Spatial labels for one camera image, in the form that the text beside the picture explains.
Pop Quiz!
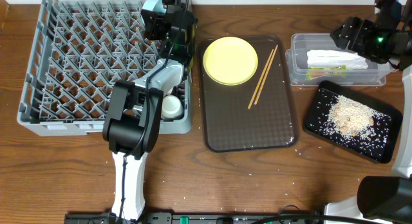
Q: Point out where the light blue bowl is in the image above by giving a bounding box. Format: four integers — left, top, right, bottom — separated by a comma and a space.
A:
142, 0, 167, 14

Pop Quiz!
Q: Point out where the yellow plastic plate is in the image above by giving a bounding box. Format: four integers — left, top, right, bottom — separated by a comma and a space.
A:
202, 37, 259, 86

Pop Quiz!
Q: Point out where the pale green plastic cup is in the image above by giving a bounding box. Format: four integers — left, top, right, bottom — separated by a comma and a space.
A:
161, 95, 184, 120

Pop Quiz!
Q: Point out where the green snack wrapper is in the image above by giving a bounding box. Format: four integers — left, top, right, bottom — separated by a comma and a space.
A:
305, 66, 346, 81

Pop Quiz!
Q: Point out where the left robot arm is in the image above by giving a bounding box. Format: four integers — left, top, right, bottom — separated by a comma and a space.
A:
102, 0, 198, 223

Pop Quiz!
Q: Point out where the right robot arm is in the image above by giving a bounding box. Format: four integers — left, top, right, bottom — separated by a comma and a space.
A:
319, 0, 411, 223

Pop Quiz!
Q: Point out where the clear plastic waste bin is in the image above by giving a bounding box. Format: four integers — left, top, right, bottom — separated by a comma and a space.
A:
286, 33, 395, 87

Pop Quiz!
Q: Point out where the black waste tray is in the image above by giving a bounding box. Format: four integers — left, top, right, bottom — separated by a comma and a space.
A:
303, 80, 403, 164

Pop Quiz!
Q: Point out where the grey plastic dishwasher rack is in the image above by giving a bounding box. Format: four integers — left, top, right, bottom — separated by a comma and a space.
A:
17, 0, 192, 136

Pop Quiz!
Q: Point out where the rice and food scraps pile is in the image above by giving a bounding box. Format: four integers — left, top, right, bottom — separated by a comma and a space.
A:
328, 95, 379, 139

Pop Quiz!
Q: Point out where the wooden chopstick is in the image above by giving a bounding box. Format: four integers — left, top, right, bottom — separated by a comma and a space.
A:
248, 49, 274, 109
252, 46, 278, 105

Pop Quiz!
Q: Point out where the dark brown serving tray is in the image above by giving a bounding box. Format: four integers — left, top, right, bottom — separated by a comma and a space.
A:
198, 35, 299, 153

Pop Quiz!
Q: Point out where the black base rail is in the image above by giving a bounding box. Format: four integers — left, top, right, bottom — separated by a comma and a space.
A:
63, 211, 326, 224

